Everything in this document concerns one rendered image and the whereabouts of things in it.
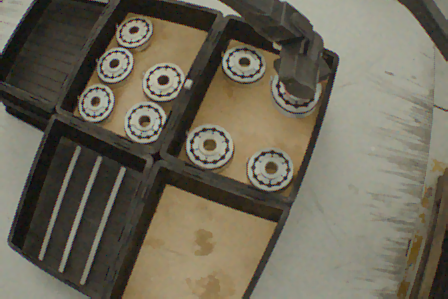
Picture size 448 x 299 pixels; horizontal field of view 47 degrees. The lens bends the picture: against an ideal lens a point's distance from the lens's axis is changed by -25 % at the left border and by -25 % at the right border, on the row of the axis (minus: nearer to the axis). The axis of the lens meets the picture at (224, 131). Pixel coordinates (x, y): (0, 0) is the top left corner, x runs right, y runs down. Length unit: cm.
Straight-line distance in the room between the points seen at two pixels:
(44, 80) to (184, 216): 55
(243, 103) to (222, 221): 29
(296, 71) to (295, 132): 44
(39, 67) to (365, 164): 95
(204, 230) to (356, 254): 43
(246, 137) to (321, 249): 35
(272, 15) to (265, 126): 50
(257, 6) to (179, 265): 63
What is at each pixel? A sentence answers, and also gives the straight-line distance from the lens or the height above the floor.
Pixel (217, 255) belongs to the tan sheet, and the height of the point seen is 83.
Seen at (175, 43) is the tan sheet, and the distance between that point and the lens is 161.
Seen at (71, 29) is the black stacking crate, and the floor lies 83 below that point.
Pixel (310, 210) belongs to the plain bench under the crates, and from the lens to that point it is 159.
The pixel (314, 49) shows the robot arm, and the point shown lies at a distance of 113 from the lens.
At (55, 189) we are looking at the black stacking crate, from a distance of 149.
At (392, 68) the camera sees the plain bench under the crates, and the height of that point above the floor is 70.
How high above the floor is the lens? 220
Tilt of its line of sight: 66 degrees down
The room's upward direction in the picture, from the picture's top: 3 degrees clockwise
